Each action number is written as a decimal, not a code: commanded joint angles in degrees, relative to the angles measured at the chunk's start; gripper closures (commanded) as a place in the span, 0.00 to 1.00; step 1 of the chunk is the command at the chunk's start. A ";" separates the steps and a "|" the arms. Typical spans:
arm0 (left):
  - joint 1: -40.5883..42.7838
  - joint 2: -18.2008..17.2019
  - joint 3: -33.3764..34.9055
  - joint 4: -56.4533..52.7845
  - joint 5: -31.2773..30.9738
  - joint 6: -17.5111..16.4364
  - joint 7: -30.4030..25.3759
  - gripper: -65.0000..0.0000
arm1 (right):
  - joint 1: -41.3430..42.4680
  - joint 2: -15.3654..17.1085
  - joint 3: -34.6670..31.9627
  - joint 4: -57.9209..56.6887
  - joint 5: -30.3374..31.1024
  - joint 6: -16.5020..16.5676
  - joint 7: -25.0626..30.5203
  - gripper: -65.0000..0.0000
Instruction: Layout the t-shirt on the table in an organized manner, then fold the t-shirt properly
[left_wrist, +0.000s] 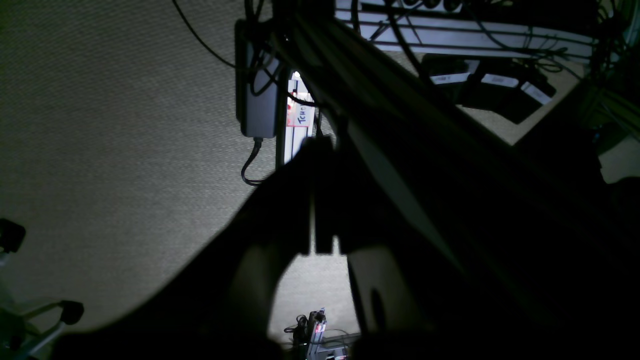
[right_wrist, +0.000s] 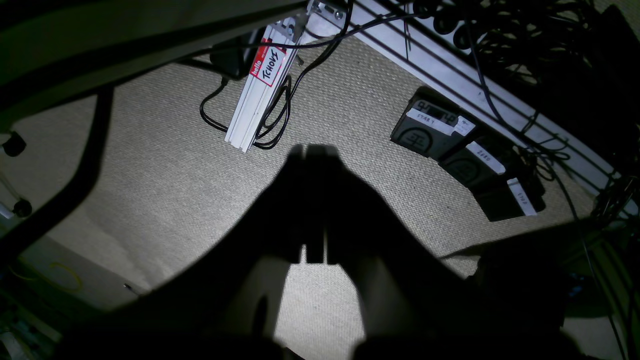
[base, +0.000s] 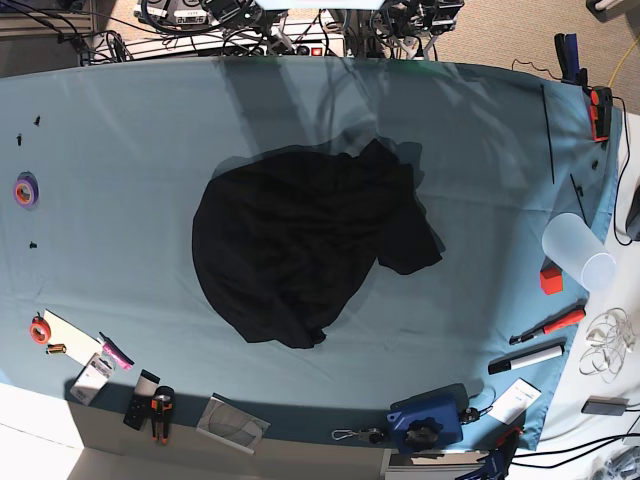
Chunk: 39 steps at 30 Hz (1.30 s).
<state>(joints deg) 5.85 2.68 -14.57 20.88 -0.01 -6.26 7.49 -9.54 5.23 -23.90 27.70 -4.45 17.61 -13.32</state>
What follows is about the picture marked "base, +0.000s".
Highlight black and white marker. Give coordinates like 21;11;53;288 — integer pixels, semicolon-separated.
488;344;564;375

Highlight white paper sheet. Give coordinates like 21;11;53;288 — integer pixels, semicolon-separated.
42;310;102;365

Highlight orange black clamp tool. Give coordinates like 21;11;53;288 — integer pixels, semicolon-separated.
589;86;613;143

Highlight black t-shirt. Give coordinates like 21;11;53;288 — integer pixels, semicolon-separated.
192;140;442;349

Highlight clear cd sleeve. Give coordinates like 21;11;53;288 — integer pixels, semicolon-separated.
196;396;270;455

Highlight long black rod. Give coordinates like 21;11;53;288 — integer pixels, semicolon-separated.
540;84;556;185

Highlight short black rod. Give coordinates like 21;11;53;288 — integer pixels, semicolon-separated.
569;174;588;224

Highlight pink packaged item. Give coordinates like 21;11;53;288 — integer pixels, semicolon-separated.
99;332;135;371

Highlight white booklet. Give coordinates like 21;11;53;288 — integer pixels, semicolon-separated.
489;378;541;425

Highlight coiled white cable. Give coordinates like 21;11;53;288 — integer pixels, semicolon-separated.
578;306;637;384

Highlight red handled screwdriver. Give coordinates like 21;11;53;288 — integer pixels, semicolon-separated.
509;307;586;345

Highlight grey phone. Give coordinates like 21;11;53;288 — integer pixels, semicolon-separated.
581;397;628;416

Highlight purple tape roll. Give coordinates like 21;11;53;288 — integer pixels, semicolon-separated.
13;171;39;209

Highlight orange tape roll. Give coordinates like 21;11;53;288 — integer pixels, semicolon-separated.
29;315;52;345

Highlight translucent plastic cup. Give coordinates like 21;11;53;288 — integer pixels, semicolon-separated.
541;213;616;292

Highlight silver carabiner keyring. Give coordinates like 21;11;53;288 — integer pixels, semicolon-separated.
331;428;387;445

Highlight red cube block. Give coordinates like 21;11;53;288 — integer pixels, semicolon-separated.
540;267;563;295

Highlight battery blister pack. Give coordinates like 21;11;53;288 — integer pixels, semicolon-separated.
69;354;114;406

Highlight blue case with knob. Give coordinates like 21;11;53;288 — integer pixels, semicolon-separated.
387;394;463;454

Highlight gold battery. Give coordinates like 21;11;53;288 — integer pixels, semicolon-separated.
46;344;67;355

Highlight orange black pliers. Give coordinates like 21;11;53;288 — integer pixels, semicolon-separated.
150;386;175;445

